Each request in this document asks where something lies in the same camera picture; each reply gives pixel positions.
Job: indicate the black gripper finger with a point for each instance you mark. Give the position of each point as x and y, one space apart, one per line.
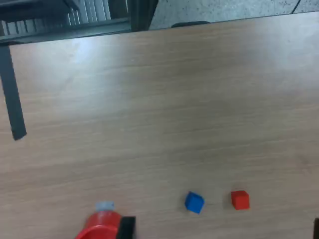
316 229
126 227

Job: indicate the blue cube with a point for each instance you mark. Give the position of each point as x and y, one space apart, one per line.
194 203

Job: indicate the red plastic cup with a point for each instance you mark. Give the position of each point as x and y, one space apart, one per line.
99 224

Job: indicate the blue tape piece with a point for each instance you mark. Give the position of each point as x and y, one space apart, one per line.
104 206

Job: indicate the red cube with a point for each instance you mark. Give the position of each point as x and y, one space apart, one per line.
240 200

